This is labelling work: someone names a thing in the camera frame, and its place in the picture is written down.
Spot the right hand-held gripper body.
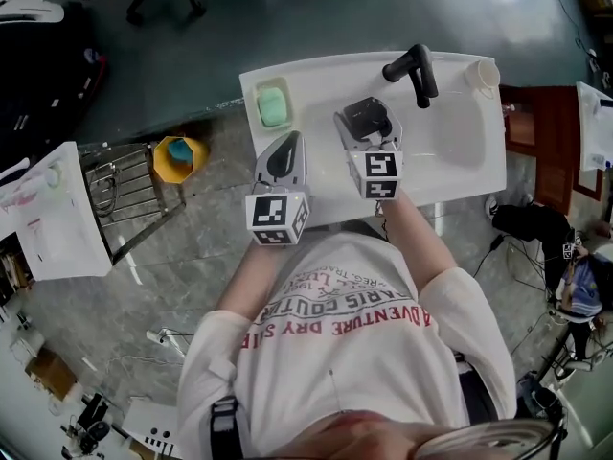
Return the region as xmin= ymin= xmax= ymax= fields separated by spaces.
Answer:
xmin=345 ymin=137 xmax=405 ymax=201

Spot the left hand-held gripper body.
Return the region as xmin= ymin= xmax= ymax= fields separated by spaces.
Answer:
xmin=244 ymin=182 xmax=312 ymax=248

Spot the pale green soap dish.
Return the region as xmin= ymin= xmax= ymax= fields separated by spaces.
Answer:
xmin=252 ymin=76 xmax=295 ymax=134

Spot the green soap bar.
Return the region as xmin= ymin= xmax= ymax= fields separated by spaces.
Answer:
xmin=257 ymin=87 xmax=289 ymax=127

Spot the white paper cup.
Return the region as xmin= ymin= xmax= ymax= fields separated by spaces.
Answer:
xmin=464 ymin=58 xmax=502 ymax=100

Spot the person's left forearm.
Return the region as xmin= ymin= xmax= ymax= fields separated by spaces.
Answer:
xmin=215 ymin=244 xmax=289 ymax=324

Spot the person's right forearm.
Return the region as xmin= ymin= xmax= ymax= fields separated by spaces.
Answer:
xmin=377 ymin=192 xmax=460 ymax=288

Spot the white washbasin vanity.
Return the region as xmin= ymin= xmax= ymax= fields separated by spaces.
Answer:
xmin=238 ymin=51 xmax=508 ymax=232

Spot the small white sink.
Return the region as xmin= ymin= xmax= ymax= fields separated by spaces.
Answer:
xmin=0 ymin=141 xmax=114 ymax=283

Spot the black faucet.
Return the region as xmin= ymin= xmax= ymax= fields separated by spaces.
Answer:
xmin=381 ymin=43 xmax=440 ymax=109

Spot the blue item in bin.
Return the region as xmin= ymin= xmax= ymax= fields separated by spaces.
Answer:
xmin=167 ymin=140 xmax=195 ymax=165

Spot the yellow waste bin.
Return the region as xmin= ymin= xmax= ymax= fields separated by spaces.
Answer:
xmin=152 ymin=135 xmax=211 ymax=185

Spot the metal stand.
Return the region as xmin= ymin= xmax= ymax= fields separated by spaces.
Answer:
xmin=79 ymin=141 xmax=189 ymax=268

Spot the reddish wooden cabinet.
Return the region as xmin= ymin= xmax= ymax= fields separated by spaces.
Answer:
xmin=500 ymin=85 xmax=605 ymax=216

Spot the person's white printed shirt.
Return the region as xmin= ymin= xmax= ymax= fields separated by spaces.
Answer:
xmin=176 ymin=230 xmax=518 ymax=460

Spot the white rectangular countertop basin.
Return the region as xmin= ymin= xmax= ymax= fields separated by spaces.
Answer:
xmin=576 ymin=80 xmax=613 ymax=173

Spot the black bag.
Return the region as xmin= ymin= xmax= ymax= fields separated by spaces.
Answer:
xmin=0 ymin=2 xmax=109 ymax=144

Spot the person's face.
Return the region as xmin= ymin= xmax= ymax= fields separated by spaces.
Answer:
xmin=267 ymin=412 xmax=433 ymax=460

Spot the white appliance with black controls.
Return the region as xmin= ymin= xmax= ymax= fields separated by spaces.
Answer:
xmin=122 ymin=398 xmax=184 ymax=460

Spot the cardboard box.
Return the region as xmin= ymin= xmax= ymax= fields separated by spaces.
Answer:
xmin=23 ymin=347 xmax=79 ymax=403

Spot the black shoulder strap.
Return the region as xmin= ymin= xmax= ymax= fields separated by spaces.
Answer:
xmin=454 ymin=352 xmax=499 ymax=424
xmin=209 ymin=395 xmax=241 ymax=460

